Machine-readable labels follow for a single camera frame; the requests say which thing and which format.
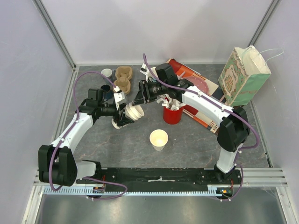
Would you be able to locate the single white paper cup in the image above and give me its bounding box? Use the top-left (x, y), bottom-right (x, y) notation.
top-left (149, 129), bottom-right (169, 151)

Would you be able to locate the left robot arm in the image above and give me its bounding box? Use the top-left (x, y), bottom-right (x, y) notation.
top-left (38, 88), bottom-right (133, 187)

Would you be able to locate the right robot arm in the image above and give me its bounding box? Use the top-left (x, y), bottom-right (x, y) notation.
top-left (132, 63), bottom-right (250, 184)

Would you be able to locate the light blue ceramic mug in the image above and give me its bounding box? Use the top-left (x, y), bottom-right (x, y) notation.
top-left (148, 67), bottom-right (158, 80)

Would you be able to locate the dark blue ceramic mug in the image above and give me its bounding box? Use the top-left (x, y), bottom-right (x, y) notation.
top-left (101, 84), bottom-right (114, 101)

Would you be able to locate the white stir sticks bundle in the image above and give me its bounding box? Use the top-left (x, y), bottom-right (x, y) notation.
top-left (156, 94), bottom-right (186, 111)

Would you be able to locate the cardboard cup carrier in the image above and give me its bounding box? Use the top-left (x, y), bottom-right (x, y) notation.
top-left (114, 66), bottom-right (133, 95)

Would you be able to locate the red cup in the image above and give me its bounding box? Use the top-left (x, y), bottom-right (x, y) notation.
top-left (163, 107), bottom-right (183, 125)

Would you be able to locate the white grey ceramic mug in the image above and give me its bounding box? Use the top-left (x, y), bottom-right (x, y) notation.
top-left (101, 68), bottom-right (113, 80)

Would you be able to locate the pink polka dot plate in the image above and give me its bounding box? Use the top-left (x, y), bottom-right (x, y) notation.
top-left (185, 76), bottom-right (209, 94)

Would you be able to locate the colourful magazine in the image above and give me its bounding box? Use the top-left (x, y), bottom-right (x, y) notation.
top-left (167, 59), bottom-right (226, 134)

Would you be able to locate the green paper gift bag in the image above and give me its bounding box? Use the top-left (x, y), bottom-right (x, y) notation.
top-left (218, 45), bottom-right (271, 107)

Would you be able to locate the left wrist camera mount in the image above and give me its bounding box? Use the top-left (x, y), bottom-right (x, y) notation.
top-left (114, 91), bottom-right (127, 110)

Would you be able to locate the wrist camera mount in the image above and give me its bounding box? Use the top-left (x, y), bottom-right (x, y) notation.
top-left (140, 66), bottom-right (150, 80)
top-left (114, 91), bottom-right (127, 110)

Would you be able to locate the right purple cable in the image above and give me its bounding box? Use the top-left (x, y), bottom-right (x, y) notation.
top-left (142, 53), bottom-right (260, 202)

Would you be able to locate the purple cable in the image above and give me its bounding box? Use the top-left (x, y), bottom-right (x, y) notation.
top-left (49, 71), bottom-right (128, 202)
top-left (142, 53), bottom-right (260, 202)

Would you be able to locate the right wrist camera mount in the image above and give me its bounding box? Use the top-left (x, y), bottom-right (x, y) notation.
top-left (140, 66), bottom-right (150, 80)

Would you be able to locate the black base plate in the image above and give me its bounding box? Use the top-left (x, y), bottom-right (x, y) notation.
top-left (76, 167), bottom-right (242, 186)

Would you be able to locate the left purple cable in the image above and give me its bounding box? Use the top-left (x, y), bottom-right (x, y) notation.
top-left (49, 71), bottom-right (128, 202)

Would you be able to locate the aluminium frame rail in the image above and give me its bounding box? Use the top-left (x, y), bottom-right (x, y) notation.
top-left (32, 0), bottom-right (76, 70)

